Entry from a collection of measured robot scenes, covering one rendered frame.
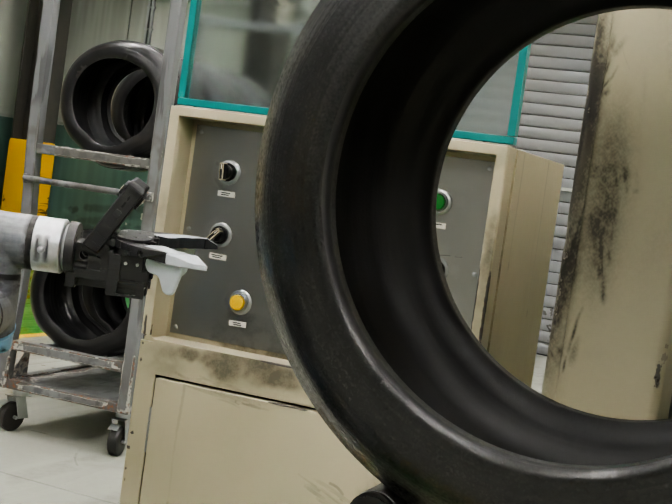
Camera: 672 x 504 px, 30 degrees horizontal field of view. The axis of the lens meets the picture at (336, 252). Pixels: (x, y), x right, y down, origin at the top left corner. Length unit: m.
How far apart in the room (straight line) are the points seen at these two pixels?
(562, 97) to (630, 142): 9.41
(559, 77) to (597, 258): 9.45
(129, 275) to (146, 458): 0.41
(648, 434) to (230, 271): 0.90
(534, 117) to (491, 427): 9.59
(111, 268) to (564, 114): 9.21
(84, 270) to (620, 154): 0.75
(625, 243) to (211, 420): 0.81
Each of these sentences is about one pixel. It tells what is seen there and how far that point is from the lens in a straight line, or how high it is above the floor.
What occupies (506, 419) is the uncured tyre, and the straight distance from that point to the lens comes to 1.30.
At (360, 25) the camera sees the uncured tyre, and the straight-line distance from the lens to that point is 1.05.
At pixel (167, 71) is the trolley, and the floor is 1.52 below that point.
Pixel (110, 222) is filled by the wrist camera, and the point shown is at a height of 1.09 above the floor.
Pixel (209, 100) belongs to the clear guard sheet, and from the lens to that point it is 2.00.
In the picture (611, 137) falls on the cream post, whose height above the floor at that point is 1.27.
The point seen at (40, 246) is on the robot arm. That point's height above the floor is 1.04.
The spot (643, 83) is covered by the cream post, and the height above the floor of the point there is 1.33.
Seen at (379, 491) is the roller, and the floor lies 0.92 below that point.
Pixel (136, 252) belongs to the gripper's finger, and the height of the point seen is 1.05.
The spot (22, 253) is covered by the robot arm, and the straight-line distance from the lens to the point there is 1.74.
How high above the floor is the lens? 1.18
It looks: 3 degrees down
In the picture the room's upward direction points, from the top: 8 degrees clockwise
